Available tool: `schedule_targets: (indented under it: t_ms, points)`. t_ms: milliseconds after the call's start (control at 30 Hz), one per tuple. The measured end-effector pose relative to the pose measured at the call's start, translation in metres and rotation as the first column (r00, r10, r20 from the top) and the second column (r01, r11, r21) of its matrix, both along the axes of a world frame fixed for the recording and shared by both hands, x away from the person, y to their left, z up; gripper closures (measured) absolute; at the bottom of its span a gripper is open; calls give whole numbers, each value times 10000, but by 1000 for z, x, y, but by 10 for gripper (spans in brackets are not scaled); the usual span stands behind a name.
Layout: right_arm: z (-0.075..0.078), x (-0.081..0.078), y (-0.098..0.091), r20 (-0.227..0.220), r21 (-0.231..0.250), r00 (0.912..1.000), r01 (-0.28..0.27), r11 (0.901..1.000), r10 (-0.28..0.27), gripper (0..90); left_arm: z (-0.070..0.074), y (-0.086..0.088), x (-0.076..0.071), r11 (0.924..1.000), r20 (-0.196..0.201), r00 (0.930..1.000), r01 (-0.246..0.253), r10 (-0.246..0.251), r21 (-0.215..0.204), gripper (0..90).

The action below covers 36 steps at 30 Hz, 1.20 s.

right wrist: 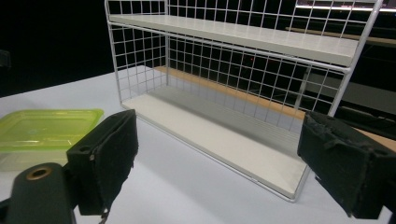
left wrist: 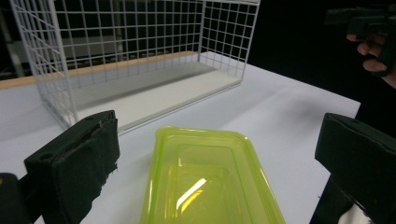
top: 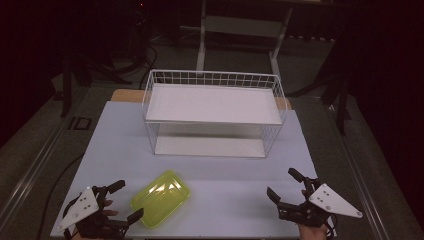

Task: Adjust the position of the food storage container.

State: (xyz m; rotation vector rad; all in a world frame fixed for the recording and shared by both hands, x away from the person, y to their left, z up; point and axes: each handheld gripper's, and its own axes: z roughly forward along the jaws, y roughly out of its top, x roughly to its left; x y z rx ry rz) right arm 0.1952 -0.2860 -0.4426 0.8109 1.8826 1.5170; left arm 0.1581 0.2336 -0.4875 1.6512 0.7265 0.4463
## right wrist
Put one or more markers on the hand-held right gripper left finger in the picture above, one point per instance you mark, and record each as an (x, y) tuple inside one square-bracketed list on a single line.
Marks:
[(106, 161)]

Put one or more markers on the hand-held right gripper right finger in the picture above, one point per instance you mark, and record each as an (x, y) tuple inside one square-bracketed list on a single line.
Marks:
[(345, 161)]

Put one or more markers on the green plastic container lid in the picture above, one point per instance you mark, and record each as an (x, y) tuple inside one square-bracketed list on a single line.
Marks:
[(40, 133)]

